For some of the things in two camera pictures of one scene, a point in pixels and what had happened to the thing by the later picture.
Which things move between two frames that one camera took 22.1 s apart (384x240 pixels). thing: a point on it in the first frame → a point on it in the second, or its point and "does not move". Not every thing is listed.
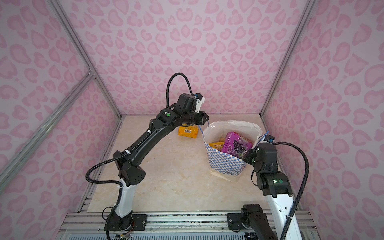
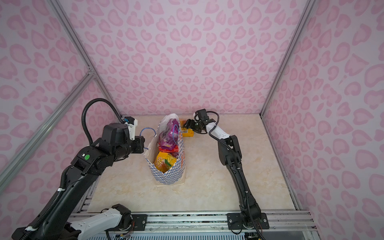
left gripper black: (202, 115) → (140, 140)
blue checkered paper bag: (223, 164) → (165, 155)
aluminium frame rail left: (58, 8) does not move
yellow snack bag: (189, 131) does not move
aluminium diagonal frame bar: (15, 160) does not move
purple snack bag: (236, 145) → (169, 136)
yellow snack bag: (217, 145) → (164, 161)
